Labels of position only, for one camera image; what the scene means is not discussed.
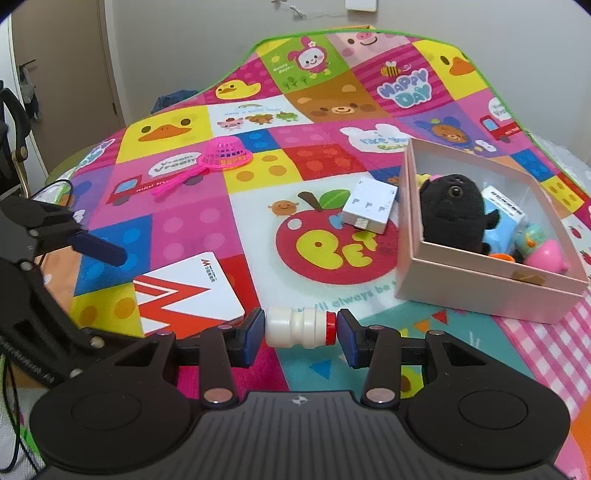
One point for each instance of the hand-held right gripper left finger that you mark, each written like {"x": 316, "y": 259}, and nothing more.
{"x": 255, "y": 339}

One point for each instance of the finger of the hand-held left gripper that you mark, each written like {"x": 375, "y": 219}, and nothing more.
{"x": 99, "y": 248}
{"x": 60, "y": 304}

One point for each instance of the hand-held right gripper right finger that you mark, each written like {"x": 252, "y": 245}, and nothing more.
{"x": 350, "y": 339}

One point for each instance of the white bottle with red cap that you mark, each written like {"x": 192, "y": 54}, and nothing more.
{"x": 295, "y": 326}

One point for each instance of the pink cardboard box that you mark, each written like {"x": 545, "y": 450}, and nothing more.
{"x": 461, "y": 281}

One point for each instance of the white power adapter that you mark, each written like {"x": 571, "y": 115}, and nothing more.
{"x": 369, "y": 205}

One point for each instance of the pink toy net scoop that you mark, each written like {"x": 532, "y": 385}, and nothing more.
{"x": 224, "y": 152}

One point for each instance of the black plush toy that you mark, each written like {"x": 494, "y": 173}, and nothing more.
{"x": 448, "y": 212}

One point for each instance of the red and white card box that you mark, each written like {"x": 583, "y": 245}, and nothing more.
{"x": 184, "y": 295}

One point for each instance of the black office chair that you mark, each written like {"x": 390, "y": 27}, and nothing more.
{"x": 14, "y": 134}

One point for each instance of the blue cloth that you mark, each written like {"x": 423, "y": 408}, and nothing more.
{"x": 175, "y": 99}

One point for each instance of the orange toy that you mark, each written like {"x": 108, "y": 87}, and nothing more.
{"x": 501, "y": 257}

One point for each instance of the brown door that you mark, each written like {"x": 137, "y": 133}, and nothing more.
{"x": 69, "y": 69}

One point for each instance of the colourful printed play mat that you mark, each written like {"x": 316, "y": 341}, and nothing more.
{"x": 323, "y": 152}

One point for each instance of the blue and white carton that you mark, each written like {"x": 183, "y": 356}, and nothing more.
{"x": 505, "y": 221}

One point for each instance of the pink toy egg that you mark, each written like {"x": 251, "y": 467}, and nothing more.
{"x": 547, "y": 256}

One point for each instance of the white wall device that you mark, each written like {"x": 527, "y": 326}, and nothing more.
{"x": 362, "y": 4}

